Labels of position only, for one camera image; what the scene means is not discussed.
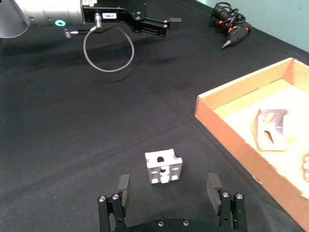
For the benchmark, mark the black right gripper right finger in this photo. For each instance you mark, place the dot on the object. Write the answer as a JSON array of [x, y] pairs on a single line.
[[231, 210]]

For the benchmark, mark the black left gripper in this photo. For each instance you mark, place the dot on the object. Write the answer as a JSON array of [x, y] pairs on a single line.
[[125, 9]]

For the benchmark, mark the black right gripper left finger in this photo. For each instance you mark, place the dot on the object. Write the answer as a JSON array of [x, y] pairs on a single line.
[[114, 210]]

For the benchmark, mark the shallow brown cardboard tray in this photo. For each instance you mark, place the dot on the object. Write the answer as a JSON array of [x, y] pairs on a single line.
[[241, 149]]

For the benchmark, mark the black table cloth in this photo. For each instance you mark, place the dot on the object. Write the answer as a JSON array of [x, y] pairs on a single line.
[[72, 120]]

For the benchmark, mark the small white corner bracket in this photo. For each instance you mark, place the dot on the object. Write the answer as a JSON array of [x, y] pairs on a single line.
[[164, 169]]

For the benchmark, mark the silver metal corner bracket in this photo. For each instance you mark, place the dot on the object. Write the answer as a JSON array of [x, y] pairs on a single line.
[[306, 168], [269, 135]]

